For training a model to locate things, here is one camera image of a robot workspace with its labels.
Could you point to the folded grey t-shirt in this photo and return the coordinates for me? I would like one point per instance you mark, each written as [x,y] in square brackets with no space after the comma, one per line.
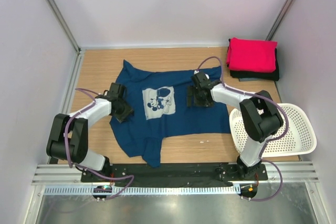
[247,79]

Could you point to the aluminium rail frame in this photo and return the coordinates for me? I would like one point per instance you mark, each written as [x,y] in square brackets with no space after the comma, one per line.
[57,174]

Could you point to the folded pink t-shirt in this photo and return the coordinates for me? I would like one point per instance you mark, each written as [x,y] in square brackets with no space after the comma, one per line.
[251,55]

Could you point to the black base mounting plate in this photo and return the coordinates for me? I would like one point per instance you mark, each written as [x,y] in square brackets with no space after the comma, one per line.
[182,175]

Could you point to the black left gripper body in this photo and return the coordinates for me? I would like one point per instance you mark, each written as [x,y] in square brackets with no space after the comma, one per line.
[124,111]

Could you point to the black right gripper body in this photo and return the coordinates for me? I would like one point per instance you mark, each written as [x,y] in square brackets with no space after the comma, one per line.
[198,99]

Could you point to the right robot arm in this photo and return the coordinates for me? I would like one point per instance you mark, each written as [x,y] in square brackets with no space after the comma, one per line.
[261,116]

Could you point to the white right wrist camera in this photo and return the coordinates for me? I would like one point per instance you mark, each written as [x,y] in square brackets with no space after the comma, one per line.
[201,74]

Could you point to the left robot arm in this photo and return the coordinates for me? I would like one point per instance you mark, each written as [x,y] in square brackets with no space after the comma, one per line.
[69,135]

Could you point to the white slotted cable duct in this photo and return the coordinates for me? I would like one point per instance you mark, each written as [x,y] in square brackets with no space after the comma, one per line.
[137,191]

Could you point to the blue printed t-shirt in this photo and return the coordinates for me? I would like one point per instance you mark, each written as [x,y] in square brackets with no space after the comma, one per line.
[159,100]

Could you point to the folded black t-shirt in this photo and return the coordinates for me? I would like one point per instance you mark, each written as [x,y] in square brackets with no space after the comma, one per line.
[273,76]

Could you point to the white perforated plastic basket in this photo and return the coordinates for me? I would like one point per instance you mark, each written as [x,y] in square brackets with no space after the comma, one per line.
[300,138]

